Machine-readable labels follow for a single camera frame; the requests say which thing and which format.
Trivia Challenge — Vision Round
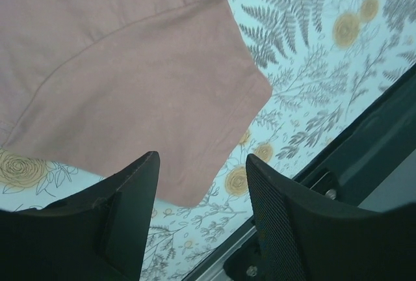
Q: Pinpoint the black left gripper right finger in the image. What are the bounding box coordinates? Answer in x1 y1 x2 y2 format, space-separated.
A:
246 155 415 280

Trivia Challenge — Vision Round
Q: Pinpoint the pink t shirt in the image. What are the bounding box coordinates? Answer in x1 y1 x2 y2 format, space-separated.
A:
1 0 272 207

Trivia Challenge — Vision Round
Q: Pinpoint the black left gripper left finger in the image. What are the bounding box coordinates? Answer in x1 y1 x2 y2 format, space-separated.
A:
1 151 160 280

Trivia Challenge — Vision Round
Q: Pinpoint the floral patterned table mat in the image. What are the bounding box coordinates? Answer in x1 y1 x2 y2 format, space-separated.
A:
1 0 415 280

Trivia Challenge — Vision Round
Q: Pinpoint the aluminium frame rail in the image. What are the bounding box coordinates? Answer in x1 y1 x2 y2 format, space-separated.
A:
188 69 415 280

